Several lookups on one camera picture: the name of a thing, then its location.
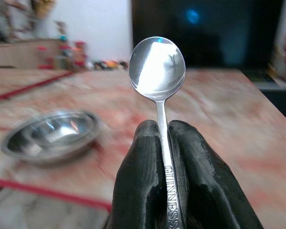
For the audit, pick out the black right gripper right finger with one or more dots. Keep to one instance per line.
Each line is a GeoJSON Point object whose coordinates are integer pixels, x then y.
{"type": "Point", "coordinates": [200, 186]}

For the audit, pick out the silver metal spoon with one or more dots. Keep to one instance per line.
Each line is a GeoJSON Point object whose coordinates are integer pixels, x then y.
{"type": "Point", "coordinates": [157, 66]}

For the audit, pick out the black television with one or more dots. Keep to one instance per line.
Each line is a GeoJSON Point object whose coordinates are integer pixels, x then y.
{"type": "Point", "coordinates": [228, 35]}

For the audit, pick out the steel bowl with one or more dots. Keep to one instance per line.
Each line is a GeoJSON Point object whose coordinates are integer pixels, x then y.
{"type": "Point", "coordinates": [50, 136]}

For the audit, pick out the light wooden drawer cabinet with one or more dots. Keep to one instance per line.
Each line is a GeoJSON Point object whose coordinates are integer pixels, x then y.
{"type": "Point", "coordinates": [14, 55]}

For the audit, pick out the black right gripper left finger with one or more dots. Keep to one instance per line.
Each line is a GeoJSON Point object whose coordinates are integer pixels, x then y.
{"type": "Point", "coordinates": [138, 171]}

